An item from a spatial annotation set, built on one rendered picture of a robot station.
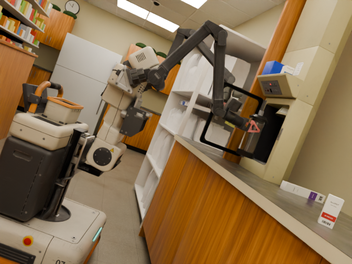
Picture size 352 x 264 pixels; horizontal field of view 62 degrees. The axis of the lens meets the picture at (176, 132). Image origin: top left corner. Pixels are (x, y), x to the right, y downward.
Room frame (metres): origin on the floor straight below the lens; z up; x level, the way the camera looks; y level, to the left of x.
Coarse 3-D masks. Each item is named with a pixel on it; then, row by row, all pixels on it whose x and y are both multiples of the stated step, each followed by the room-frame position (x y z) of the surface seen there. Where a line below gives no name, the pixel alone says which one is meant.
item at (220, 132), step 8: (224, 88) 1.82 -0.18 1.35; (224, 96) 1.82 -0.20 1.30; (232, 96) 1.84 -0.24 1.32; (240, 96) 1.85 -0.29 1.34; (248, 96) 1.87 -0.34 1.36; (224, 104) 1.83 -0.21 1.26; (248, 104) 1.87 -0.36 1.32; (256, 104) 1.89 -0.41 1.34; (240, 112) 1.86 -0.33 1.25; (248, 112) 1.88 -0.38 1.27; (216, 120) 1.83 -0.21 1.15; (224, 120) 1.84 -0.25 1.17; (208, 128) 1.82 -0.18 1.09; (216, 128) 1.83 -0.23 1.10; (224, 128) 1.85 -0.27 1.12; (232, 128) 1.86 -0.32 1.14; (200, 136) 1.82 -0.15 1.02; (208, 136) 1.82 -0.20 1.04; (216, 136) 1.84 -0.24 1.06; (224, 136) 1.85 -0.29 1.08; (232, 136) 1.87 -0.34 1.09; (240, 136) 1.88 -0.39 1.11; (224, 144) 1.86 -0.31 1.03; (232, 144) 1.87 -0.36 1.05
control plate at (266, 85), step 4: (276, 80) 1.68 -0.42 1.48; (264, 84) 1.83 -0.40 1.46; (268, 84) 1.79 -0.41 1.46; (272, 84) 1.74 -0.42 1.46; (276, 84) 1.70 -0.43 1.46; (264, 88) 1.85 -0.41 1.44; (268, 88) 1.80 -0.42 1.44; (272, 88) 1.76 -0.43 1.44; (276, 88) 1.72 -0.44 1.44; (268, 92) 1.82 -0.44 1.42; (272, 92) 1.78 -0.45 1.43; (276, 92) 1.74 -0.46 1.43; (280, 92) 1.69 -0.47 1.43
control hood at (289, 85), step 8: (264, 80) 1.81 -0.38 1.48; (272, 80) 1.72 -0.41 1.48; (280, 80) 1.64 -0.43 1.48; (288, 80) 1.58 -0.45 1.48; (296, 80) 1.59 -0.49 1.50; (280, 88) 1.68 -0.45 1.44; (288, 88) 1.60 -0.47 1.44; (296, 88) 1.60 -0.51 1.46; (272, 96) 1.82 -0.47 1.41; (280, 96) 1.72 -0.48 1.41; (288, 96) 1.64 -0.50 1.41; (296, 96) 1.60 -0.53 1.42
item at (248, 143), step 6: (258, 120) 1.61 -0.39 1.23; (252, 126) 1.62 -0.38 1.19; (258, 126) 1.61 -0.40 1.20; (264, 126) 1.63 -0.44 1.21; (246, 132) 1.63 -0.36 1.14; (246, 138) 1.62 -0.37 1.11; (252, 138) 1.61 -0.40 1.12; (258, 138) 1.62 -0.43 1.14; (240, 144) 1.64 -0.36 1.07; (246, 144) 1.61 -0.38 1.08; (252, 144) 1.61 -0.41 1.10; (246, 150) 1.61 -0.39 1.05; (252, 150) 1.61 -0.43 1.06
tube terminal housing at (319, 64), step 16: (320, 48) 1.60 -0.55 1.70; (288, 64) 1.82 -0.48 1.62; (304, 64) 1.66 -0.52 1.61; (320, 64) 1.61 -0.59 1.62; (304, 80) 1.60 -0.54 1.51; (320, 80) 1.62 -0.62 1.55; (304, 96) 1.61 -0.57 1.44; (320, 96) 1.72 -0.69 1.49; (288, 112) 1.62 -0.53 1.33; (304, 112) 1.62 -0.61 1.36; (288, 128) 1.61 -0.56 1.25; (304, 128) 1.66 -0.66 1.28; (288, 144) 1.62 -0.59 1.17; (240, 160) 1.91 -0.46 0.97; (272, 160) 1.60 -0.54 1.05; (288, 160) 1.63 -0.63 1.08; (272, 176) 1.61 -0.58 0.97; (288, 176) 1.77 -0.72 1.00
